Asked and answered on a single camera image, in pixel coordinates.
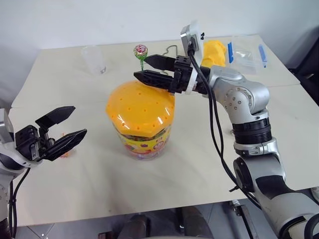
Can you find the orange perforated jar lid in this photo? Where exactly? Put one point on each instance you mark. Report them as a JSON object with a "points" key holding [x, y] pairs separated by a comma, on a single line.
{"points": [[137, 109]]}

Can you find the orange wrapped lollipop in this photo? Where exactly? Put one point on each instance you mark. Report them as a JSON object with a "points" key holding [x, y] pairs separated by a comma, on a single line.
{"points": [[68, 153]]}

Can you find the clear printed candy jar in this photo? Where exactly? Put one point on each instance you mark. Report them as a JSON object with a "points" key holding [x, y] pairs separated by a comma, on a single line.
{"points": [[144, 147]]}

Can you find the brown rounded shape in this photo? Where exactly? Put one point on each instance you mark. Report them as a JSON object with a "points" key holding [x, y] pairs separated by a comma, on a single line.
{"points": [[137, 226]]}

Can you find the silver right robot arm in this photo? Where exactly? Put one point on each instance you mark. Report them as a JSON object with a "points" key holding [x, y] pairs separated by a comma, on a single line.
{"points": [[249, 99]]}

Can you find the clear plastic cup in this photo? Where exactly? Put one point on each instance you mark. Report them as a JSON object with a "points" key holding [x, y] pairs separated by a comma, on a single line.
{"points": [[93, 58]]}

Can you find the yellow crumpled cloth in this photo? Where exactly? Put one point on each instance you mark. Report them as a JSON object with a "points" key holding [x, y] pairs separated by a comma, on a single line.
{"points": [[214, 53]]}

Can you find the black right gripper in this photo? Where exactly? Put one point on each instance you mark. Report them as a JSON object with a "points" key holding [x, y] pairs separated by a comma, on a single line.
{"points": [[182, 74]]}

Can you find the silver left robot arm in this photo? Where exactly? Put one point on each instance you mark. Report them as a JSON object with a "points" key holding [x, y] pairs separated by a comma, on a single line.
{"points": [[6, 164]]}

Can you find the green stick wrapped lollipop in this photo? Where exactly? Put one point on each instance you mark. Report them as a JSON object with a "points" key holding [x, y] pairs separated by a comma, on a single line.
{"points": [[140, 51]]}

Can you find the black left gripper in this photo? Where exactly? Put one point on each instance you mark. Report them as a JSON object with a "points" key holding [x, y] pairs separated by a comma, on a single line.
{"points": [[27, 142]]}

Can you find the black object beside table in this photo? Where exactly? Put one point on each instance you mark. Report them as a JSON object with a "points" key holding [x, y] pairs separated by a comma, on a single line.
{"points": [[304, 54]]}

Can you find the black metal table frame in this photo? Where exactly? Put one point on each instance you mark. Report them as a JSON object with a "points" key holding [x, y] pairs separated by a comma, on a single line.
{"points": [[245, 219]]}

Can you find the dark rounded shape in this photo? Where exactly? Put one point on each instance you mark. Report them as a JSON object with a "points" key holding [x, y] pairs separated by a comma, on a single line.
{"points": [[194, 224]]}

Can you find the clear box with blue clips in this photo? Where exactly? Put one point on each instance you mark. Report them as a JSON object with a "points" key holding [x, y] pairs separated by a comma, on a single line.
{"points": [[245, 53]]}

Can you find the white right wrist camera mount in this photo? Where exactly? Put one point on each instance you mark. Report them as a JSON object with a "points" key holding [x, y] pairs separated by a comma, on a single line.
{"points": [[193, 32]]}

